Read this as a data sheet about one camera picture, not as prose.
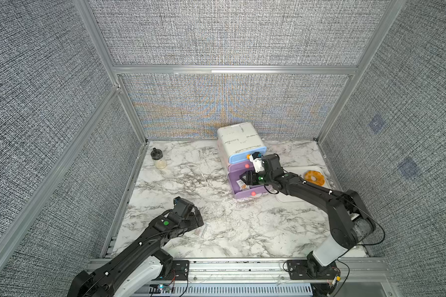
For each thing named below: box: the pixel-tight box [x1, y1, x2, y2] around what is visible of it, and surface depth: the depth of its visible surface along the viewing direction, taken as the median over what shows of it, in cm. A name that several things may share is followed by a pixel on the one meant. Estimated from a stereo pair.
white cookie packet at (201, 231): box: [193, 225, 209, 239], surface depth 85 cm
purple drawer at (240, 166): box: [227, 160, 255, 174], surface depth 94 cm
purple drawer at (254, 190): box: [227, 170, 273, 200], surface depth 94 cm
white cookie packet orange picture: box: [236, 179, 251, 191], surface depth 96 cm
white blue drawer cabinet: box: [216, 122, 267, 178], surface depth 92 cm
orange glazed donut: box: [304, 170, 326, 186], surface depth 102 cm
